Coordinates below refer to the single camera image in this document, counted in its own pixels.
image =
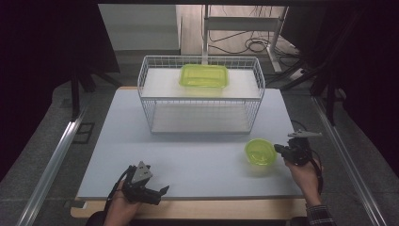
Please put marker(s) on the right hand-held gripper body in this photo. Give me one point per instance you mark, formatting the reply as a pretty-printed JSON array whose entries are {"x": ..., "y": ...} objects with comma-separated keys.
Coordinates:
[{"x": 299, "y": 150}]

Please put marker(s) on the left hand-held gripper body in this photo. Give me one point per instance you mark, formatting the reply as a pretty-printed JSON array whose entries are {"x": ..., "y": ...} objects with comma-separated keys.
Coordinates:
[{"x": 138, "y": 190}]

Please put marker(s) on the round green plastic container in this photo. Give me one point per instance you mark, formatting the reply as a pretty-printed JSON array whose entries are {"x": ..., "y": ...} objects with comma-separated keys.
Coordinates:
[{"x": 260, "y": 152}]

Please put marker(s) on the rectangular green plastic container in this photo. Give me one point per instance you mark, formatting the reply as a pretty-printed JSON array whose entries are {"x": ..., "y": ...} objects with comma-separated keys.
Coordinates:
[{"x": 204, "y": 76}]

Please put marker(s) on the person's left hand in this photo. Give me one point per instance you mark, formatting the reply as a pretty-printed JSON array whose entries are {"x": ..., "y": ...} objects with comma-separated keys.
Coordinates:
[{"x": 122, "y": 210}]

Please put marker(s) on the person's right hand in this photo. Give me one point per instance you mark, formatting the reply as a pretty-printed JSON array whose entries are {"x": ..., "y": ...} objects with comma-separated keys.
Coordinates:
[{"x": 304, "y": 180}]

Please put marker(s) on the black metal stand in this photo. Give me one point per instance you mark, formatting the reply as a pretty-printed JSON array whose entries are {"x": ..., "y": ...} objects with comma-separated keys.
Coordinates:
[
  {"x": 75, "y": 94},
  {"x": 329, "y": 91}
]

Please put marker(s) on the black floor tape square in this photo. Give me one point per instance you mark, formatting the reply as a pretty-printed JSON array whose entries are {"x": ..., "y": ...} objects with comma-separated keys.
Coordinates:
[{"x": 84, "y": 133}]

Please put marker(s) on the white cabinet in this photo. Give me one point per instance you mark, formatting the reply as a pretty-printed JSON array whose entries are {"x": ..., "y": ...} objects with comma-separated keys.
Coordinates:
[{"x": 141, "y": 28}]

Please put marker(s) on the aluminium rail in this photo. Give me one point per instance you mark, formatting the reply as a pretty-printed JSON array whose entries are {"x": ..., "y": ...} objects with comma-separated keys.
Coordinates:
[
  {"x": 345, "y": 157},
  {"x": 53, "y": 160}
]

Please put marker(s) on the white metal desk frame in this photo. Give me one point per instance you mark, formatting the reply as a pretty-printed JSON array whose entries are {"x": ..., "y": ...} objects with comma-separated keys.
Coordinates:
[{"x": 241, "y": 23}]

